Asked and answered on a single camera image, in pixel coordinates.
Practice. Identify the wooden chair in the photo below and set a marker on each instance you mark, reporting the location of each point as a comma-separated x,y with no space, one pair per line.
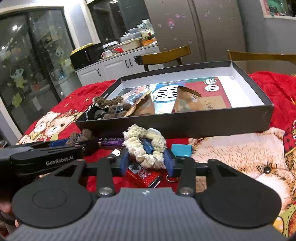
246,56
163,57

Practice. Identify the white kitchen cabinet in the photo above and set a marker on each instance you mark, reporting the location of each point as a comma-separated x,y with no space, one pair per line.
115,67

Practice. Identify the blue binder clip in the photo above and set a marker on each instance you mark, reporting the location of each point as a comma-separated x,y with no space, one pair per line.
181,150

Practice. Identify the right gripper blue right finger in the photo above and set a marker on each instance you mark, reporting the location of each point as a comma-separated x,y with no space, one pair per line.
182,168

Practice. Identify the brown snack packet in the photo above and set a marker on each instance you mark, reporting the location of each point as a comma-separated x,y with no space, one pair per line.
187,100

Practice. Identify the red bear print blanket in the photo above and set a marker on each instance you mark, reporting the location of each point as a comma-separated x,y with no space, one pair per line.
268,157

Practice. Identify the black shallow cardboard box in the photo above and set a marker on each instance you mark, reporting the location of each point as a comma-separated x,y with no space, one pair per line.
250,110

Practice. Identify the white wall shelf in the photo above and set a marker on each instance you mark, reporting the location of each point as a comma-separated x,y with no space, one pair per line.
281,9

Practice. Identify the right wooden chair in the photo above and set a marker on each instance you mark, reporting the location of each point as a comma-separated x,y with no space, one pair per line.
246,56

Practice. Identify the tan snack packet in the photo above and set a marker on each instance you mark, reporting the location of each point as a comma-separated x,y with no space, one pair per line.
143,106

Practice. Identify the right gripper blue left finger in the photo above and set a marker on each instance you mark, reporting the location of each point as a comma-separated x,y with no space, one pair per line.
109,167

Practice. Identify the left wooden chair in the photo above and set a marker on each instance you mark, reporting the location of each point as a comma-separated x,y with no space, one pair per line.
163,57

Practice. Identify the white mug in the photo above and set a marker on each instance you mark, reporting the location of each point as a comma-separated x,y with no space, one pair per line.
106,54

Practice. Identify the olive brown crochet scrunchie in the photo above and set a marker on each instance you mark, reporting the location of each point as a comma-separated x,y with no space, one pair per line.
102,102

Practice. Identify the glass sliding door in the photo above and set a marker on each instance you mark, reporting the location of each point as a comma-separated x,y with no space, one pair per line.
36,70

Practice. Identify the beige plastic basin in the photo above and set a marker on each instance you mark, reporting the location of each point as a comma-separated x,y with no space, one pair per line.
131,44

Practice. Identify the cream white crochet scrunchie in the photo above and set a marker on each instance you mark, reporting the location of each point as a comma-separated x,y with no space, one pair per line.
146,146

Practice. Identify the black white patterned scrunchie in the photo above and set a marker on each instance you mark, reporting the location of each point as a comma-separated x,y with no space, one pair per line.
93,112

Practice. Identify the black microwave oven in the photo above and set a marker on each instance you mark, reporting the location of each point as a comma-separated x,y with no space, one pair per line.
86,55

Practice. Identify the person's left hand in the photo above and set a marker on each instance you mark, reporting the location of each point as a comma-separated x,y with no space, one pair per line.
7,216

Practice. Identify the silver double door refrigerator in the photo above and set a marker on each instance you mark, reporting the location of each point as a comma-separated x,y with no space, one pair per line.
210,28

